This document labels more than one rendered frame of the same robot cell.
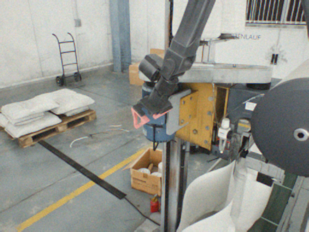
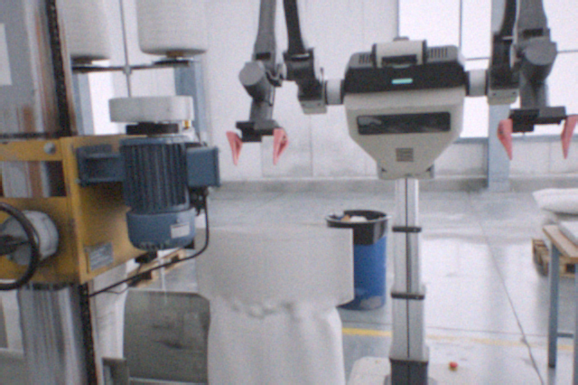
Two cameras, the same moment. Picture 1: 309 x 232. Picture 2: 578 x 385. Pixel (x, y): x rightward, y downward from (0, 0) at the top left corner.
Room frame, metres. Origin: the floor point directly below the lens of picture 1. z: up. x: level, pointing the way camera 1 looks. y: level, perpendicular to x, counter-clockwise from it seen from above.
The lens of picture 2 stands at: (1.14, 1.16, 1.36)
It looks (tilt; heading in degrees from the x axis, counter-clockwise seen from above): 9 degrees down; 246
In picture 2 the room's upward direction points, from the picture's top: 2 degrees counter-clockwise
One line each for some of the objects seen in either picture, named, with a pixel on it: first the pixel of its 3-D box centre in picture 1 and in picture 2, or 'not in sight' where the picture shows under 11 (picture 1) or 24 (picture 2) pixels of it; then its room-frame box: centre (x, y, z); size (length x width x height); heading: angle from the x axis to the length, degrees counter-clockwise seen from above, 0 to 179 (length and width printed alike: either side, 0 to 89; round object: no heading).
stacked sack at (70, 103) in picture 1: (70, 103); not in sight; (3.39, 1.28, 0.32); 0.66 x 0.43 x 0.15; 138
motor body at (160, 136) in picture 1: (159, 112); (159, 192); (0.95, -0.03, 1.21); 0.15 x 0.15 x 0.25
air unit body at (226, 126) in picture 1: (225, 136); not in sight; (0.84, -0.29, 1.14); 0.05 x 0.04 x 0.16; 50
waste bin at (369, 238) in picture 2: not in sight; (358, 258); (-0.76, -2.02, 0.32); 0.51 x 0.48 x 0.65; 50
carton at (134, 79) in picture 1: (142, 72); not in sight; (5.73, 0.26, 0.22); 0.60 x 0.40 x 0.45; 152
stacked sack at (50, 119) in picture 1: (33, 122); not in sight; (2.93, 1.68, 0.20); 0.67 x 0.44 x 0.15; 140
